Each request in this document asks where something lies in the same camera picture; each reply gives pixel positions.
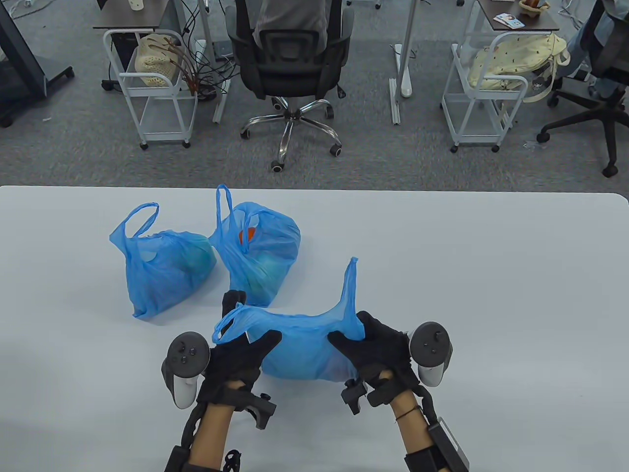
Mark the printed cards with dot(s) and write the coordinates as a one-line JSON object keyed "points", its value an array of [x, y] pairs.
{"points": [[508, 20]]}

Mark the brown desk top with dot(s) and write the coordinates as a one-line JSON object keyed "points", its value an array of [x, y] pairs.
{"points": [[535, 22], [128, 19]]}

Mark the black stand base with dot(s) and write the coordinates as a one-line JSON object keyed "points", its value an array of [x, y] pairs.
{"points": [[19, 73]]}

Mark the white desk leg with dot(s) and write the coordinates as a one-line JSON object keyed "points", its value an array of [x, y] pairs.
{"points": [[407, 49], [209, 34]]}

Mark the blue plastic bag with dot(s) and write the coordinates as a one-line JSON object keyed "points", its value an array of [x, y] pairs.
{"points": [[260, 255], [304, 354], [167, 270]]}

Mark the black forearm sensor box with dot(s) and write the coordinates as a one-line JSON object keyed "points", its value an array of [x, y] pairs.
{"points": [[447, 442], [177, 459]]}

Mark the person's right hand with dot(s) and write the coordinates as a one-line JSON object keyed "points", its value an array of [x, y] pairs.
{"points": [[378, 349]]}

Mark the white rolling cart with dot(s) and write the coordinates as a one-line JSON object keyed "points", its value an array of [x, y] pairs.
{"points": [[162, 120], [474, 123]]}

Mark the person's left forearm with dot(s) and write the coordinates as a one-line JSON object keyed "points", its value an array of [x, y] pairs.
{"points": [[211, 432]]}

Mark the grey tracking controller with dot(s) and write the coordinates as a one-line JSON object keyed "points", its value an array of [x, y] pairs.
{"points": [[184, 354], [430, 344]]}

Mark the yellow patterned cloth bag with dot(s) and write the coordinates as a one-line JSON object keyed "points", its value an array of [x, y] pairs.
{"points": [[511, 59]]}

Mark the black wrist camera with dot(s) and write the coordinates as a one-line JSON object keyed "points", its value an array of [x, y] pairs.
{"points": [[263, 410], [355, 396]]}

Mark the person's left hand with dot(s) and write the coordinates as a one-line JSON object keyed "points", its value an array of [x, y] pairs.
{"points": [[231, 359]]}

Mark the brown woven basket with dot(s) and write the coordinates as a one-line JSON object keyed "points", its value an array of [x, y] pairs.
{"points": [[533, 7]]}

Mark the black chair chrome base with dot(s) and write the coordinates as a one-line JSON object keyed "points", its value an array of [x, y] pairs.
{"points": [[290, 64]]}

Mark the person's right forearm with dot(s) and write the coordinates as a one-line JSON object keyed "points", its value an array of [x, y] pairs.
{"points": [[410, 427]]}

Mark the cream knit bag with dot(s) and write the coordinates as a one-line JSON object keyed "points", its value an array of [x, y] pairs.
{"points": [[152, 64]]}

